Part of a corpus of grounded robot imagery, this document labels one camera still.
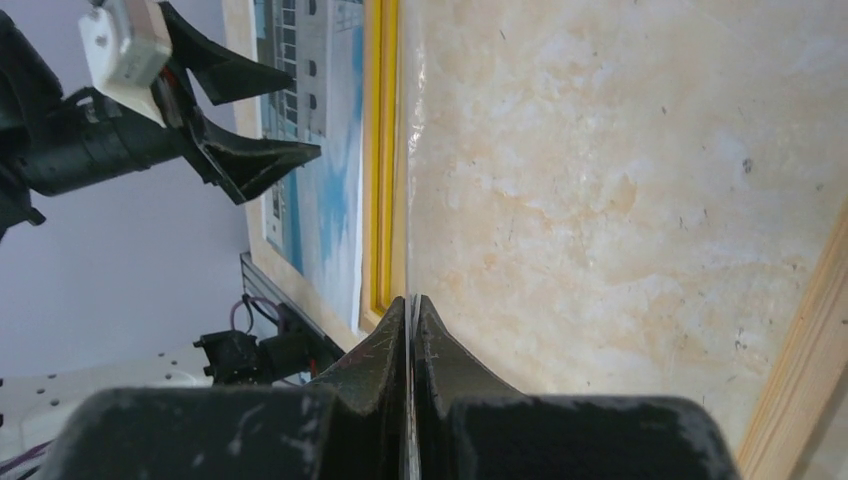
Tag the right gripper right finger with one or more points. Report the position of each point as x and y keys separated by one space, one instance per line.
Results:
x=474 y=425

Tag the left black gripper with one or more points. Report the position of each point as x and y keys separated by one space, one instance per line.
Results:
x=52 y=144

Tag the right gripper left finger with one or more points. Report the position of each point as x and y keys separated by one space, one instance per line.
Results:
x=344 y=424

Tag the building and sky photo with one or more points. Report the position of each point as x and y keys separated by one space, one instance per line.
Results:
x=312 y=216

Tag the clear plastic sheet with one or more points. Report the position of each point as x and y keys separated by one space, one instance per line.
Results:
x=596 y=199

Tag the yellow wooden photo frame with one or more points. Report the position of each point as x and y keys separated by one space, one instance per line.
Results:
x=381 y=166

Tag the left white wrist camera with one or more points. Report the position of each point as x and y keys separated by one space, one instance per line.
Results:
x=126 y=46

